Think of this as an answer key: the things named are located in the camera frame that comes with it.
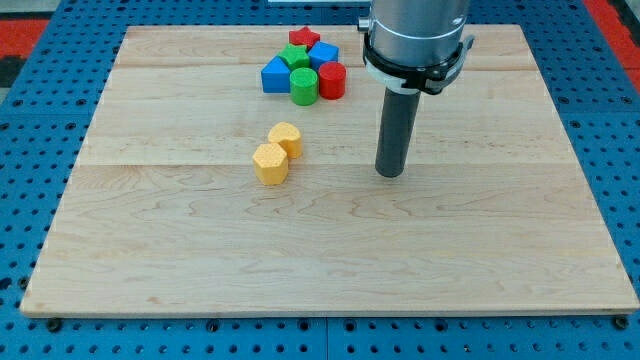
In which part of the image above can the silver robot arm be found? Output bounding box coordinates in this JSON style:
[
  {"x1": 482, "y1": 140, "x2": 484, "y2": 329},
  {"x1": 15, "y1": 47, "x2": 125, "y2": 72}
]
[{"x1": 359, "y1": 0, "x2": 474, "y2": 95}]

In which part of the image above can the green cylinder block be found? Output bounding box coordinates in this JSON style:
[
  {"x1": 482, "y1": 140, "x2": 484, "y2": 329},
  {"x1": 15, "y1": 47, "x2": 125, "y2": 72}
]
[{"x1": 289, "y1": 68, "x2": 319, "y2": 106}]

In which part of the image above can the light wooden board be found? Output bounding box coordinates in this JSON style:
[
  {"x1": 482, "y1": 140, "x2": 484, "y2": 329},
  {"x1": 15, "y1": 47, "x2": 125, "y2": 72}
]
[{"x1": 20, "y1": 25, "x2": 639, "y2": 318}]

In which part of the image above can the yellow hexagon block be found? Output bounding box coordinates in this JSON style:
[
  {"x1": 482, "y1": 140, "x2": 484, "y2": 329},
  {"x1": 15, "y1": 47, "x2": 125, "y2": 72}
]
[{"x1": 252, "y1": 143, "x2": 289, "y2": 186}]

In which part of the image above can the green star block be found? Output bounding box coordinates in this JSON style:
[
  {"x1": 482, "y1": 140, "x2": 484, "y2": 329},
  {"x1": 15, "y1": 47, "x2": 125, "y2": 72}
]
[{"x1": 278, "y1": 44, "x2": 310, "y2": 71}]

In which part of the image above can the blue triangle block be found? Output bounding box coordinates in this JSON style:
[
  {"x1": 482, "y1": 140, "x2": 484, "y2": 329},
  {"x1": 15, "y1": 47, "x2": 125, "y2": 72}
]
[{"x1": 260, "y1": 56, "x2": 291, "y2": 93}]

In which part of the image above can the blue cube block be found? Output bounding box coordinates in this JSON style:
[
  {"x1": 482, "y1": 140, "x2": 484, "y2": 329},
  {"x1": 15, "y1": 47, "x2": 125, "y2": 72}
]
[{"x1": 307, "y1": 41, "x2": 340, "y2": 71}]

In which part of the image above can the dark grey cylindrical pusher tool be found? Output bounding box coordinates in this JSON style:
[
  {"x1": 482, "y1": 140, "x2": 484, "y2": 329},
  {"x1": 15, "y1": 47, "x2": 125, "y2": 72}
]
[{"x1": 375, "y1": 89, "x2": 421, "y2": 178}]

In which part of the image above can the red star block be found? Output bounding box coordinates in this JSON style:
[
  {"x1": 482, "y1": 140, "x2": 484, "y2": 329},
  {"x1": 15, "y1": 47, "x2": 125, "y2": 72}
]
[{"x1": 288, "y1": 26, "x2": 321, "y2": 50}]

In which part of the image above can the red cylinder block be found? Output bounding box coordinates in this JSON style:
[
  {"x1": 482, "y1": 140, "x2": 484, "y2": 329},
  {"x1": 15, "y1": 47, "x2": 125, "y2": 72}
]
[{"x1": 318, "y1": 61, "x2": 347, "y2": 100}]

